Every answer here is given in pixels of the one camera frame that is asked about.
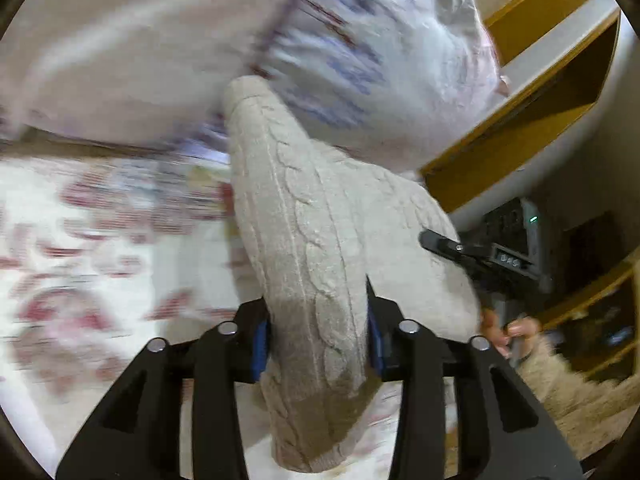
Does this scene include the pink floral pillow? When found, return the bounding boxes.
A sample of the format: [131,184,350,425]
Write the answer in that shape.
[1,0,290,147]

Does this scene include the fuzzy beige sleeve forearm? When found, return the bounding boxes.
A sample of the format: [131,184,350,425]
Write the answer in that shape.
[518,336,639,460]

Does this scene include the blue lavender print pillow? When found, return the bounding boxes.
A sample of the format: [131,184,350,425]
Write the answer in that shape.
[254,0,501,172]

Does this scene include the beige cable knit sweater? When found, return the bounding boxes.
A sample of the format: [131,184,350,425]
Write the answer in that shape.
[224,76,480,474]

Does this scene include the wooden headboard frame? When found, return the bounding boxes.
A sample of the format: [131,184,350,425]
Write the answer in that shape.
[418,0,640,380]

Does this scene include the person's right hand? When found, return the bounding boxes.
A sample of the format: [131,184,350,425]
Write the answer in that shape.
[480,309,540,360]

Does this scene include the floral white bedspread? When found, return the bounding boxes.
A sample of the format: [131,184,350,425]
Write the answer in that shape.
[0,152,461,480]

